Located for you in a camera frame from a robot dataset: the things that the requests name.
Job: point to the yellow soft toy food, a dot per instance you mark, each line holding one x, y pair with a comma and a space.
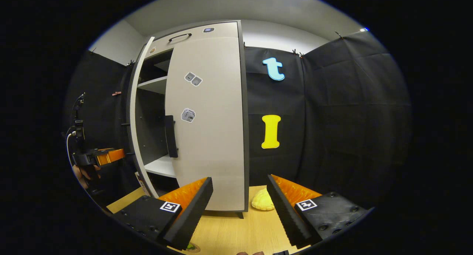
263, 202

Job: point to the grey white cabinet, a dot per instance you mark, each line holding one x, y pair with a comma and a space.
149, 129

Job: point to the black backdrop cloth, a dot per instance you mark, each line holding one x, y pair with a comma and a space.
351, 118
99, 111

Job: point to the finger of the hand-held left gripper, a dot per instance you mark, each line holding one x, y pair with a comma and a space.
111, 156

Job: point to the white cabinet shelf board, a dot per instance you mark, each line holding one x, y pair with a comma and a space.
155, 85

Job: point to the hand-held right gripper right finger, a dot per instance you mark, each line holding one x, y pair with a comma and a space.
286, 214

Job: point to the beige cabinet drawer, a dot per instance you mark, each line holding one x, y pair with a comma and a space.
218, 31

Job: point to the white cabinet door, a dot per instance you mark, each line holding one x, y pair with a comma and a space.
214, 136
133, 99

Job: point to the round brown coaster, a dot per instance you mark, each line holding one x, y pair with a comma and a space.
196, 250

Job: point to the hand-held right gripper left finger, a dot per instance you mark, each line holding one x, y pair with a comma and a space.
192, 214

